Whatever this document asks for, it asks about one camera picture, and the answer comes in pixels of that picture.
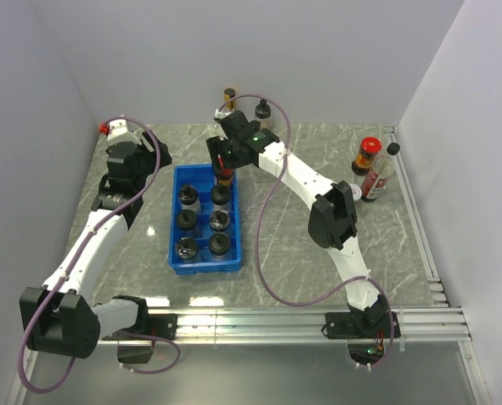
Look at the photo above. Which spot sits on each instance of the shaker jar white powder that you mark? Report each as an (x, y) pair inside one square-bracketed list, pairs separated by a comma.
[(187, 249)]

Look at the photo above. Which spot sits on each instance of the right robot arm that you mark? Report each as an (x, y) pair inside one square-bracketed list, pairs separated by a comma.
[(332, 221)]

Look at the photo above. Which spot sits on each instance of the red lid jar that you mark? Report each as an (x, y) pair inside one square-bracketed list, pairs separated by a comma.
[(224, 177), (368, 150)]

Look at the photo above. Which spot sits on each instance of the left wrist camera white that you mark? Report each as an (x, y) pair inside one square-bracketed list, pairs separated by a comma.
[(118, 131)]

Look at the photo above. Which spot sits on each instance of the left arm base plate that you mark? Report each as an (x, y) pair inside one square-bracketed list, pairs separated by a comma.
[(157, 325)]

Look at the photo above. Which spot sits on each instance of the blue divided plastic bin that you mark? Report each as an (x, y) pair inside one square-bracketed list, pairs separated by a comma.
[(203, 179)]

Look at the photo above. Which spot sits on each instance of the knob lid jar white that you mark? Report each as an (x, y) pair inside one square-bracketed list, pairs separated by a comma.
[(219, 246)]

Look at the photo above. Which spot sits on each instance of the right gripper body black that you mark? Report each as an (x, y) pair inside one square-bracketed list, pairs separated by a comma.
[(231, 157)]

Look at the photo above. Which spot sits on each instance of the white lid spice jar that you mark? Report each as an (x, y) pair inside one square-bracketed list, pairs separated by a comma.
[(357, 192)]

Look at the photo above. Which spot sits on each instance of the black cap bottle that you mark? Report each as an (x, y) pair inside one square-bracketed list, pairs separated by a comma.
[(219, 221), (187, 221)]

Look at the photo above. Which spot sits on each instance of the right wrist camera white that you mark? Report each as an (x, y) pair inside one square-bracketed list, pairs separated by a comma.
[(220, 114)]

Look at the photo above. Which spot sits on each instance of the black cap bottle front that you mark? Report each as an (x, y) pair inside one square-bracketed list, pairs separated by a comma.
[(219, 221)]

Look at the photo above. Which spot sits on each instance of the aluminium front rail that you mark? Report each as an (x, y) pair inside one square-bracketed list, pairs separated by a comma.
[(306, 325)]

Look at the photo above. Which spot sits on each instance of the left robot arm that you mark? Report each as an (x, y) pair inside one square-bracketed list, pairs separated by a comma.
[(57, 317)]

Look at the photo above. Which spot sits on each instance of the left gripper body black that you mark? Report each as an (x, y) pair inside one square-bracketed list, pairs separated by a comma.
[(148, 159)]

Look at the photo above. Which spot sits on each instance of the tall clear sauce bottle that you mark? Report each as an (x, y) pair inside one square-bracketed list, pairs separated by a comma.
[(380, 172)]

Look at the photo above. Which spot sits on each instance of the tall yellow black grinder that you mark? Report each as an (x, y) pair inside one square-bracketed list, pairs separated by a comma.
[(229, 95)]

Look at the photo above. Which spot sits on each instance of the black cap bottle back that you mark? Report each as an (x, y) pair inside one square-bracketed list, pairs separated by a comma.
[(187, 221)]

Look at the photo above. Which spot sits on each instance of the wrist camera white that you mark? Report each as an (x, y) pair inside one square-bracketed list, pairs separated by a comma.
[(118, 131), (220, 114)]

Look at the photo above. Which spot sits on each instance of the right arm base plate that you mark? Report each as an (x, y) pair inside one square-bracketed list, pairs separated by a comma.
[(339, 327)]

